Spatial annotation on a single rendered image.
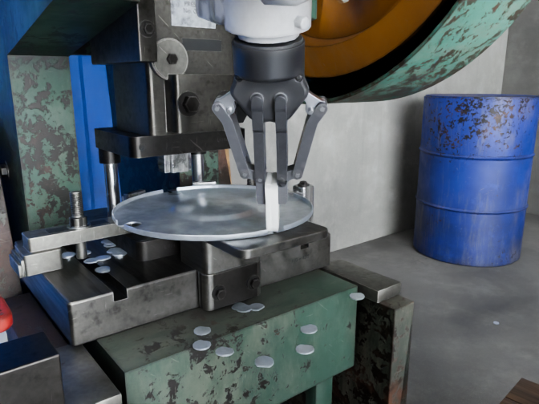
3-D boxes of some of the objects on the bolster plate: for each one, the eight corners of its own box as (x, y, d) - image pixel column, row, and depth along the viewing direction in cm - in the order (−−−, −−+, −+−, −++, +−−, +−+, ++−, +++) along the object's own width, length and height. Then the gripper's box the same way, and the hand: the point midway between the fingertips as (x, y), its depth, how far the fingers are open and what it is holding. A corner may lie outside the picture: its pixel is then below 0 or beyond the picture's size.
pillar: (123, 220, 83) (117, 138, 80) (111, 223, 82) (103, 139, 78) (119, 218, 85) (112, 136, 81) (106, 220, 84) (99, 138, 80)
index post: (314, 236, 85) (315, 181, 83) (301, 239, 83) (302, 183, 81) (303, 232, 87) (304, 179, 85) (290, 235, 85) (291, 180, 83)
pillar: (207, 205, 93) (204, 131, 90) (196, 208, 92) (194, 132, 88) (201, 203, 95) (198, 130, 91) (191, 205, 93) (188, 131, 90)
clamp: (136, 252, 77) (131, 187, 74) (19, 278, 67) (10, 205, 64) (122, 242, 81) (117, 181, 79) (10, 265, 71) (1, 196, 69)
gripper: (197, 45, 47) (217, 241, 60) (334, 45, 47) (324, 244, 59) (211, 26, 54) (227, 208, 67) (331, 26, 53) (323, 209, 66)
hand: (272, 202), depth 61 cm, fingers closed
